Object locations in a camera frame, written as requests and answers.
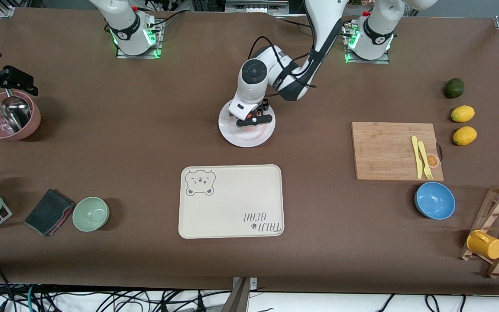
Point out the cream bear print tray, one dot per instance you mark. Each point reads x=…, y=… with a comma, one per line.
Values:
x=232, y=208

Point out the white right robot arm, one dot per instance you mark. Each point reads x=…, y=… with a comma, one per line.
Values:
x=124, y=21

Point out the grey metal table bracket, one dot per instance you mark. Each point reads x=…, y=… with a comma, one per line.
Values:
x=254, y=282

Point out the orange slice tag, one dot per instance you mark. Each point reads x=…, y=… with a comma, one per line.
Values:
x=432, y=161

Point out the shiny metal scoop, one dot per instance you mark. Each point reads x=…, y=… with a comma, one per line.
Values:
x=15, y=112

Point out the dark green lime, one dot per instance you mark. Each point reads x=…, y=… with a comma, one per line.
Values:
x=454, y=88

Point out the white round plate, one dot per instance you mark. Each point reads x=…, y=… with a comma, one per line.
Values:
x=249, y=139

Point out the clear ice pieces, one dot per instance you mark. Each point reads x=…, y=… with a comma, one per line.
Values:
x=2, y=125

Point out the blue bowl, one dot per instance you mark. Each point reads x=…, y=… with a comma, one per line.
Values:
x=435, y=200

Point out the grey metal background box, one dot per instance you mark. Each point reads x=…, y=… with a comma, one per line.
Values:
x=256, y=6

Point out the yellow lemon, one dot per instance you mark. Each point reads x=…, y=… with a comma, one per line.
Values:
x=464, y=135
x=462, y=114

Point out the wooden cutting board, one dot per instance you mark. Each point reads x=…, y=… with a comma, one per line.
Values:
x=383, y=167

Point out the yellow plastic fork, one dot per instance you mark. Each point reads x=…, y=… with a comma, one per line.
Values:
x=425, y=160

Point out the yellow mug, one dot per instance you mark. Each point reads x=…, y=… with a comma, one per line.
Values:
x=485, y=245

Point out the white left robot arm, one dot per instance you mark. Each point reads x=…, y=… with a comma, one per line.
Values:
x=254, y=73

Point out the pale green bowl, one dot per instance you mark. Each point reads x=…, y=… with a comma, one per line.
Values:
x=90, y=214

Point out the dark grey folded cloth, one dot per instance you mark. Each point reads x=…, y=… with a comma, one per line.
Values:
x=48, y=212

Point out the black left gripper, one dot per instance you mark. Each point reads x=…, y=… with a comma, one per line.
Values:
x=263, y=107

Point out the yellow plastic knife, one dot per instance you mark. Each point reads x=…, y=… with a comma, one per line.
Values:
x=417, y=158

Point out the dark angled mount bar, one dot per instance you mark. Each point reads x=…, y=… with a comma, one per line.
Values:
x=237, y=299

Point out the wooden peg mug rack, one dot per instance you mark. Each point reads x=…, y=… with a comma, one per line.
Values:
x=487, y=208

